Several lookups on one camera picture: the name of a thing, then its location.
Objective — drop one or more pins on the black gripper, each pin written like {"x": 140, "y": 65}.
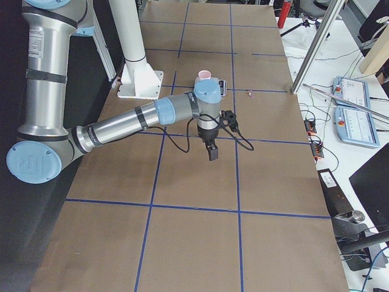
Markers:
{"x": 207, "y": 134}

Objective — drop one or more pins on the pink paper cup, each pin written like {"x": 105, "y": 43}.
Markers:
{"x": 204, "y": 75}

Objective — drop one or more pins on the black box with label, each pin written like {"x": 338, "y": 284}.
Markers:
{"x": 336, "y": 200}

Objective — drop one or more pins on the lower teach pendant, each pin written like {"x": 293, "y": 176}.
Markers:
{"x": 355, "y": 127}

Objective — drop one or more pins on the teach pendant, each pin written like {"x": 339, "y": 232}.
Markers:
{"x": 355, "y": 127}
{"x": 352, "y": 90}

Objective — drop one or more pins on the upper teach pendant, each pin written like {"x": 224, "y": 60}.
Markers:
{"x": 352, "y": 90}

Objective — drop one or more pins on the black monitor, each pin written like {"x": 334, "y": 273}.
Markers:
{"x": 370, "y": 184}

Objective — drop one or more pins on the red bottle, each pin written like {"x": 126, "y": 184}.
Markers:
{"x": 285, "y": 9}

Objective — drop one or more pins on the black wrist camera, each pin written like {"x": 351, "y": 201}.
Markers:
{"x": 228, "y": 118}

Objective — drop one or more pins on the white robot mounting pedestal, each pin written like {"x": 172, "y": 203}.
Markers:
{"x": 138, "y": 80}

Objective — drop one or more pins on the black camera stand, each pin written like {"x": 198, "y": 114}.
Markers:
{"x": 358, "y": 243}

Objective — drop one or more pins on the aluminium frame post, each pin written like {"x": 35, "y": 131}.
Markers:
{"x": 329, "y": 18}

